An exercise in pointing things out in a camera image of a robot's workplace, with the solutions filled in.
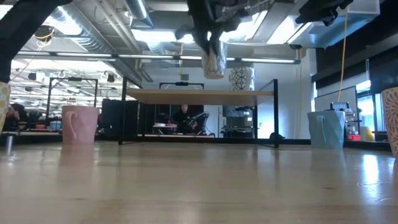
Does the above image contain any long ceiling light bar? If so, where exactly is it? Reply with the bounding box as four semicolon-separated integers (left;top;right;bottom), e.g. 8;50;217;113
17;51;301;65

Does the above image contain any blue geometric patterned mug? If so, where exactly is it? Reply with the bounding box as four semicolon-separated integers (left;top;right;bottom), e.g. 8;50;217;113
229;67;256;91

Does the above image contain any light blue mug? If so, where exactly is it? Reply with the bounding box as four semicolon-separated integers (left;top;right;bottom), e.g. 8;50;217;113
307;110;346;150

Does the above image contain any white partition board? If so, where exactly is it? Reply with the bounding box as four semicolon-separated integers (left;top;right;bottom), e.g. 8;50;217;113
314;86;358;112

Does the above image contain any black yellow ceiling cable reel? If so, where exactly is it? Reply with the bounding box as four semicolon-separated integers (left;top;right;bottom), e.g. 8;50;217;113
33;25;56;43

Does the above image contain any grey metal rack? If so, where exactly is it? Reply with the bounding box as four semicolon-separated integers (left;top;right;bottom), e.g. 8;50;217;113
222;105;255;138

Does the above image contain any black metal table frame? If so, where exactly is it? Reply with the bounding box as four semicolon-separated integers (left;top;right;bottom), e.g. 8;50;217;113
0;132;393;153

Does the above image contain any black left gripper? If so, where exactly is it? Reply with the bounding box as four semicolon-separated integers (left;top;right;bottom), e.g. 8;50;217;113
174;0;259;78

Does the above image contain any yellow diamond patterned mug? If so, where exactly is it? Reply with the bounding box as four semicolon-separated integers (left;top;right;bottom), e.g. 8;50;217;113
201;42;228;80

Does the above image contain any orange floral patterned mug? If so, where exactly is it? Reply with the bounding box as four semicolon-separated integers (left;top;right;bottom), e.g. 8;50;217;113
381;86;398;158

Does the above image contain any small yellow object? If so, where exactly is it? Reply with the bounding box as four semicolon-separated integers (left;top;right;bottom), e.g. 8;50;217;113
363;126;376;141

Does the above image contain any black cabinet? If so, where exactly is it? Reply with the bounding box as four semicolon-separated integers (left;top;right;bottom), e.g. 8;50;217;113
101;98;139;138

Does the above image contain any yellow circle patterned mug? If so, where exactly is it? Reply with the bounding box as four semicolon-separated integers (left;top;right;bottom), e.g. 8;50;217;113
0;81;12;134

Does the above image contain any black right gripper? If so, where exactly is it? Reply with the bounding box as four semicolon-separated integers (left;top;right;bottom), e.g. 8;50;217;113
294;0;354;27

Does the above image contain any silver metal post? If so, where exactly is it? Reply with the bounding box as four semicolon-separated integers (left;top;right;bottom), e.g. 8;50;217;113
5;135;15;156

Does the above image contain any person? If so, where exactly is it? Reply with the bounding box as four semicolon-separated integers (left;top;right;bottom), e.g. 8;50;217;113
170;104;200;135

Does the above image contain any pink mug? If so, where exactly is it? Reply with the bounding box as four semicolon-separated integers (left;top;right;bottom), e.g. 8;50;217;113
61;105;100;146

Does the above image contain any yellow hanging cable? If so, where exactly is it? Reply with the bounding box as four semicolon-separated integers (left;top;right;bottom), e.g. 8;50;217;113
337;9;349;103

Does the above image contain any wooden shelf with black legs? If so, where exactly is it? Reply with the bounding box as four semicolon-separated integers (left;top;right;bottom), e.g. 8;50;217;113
118;76;280;149

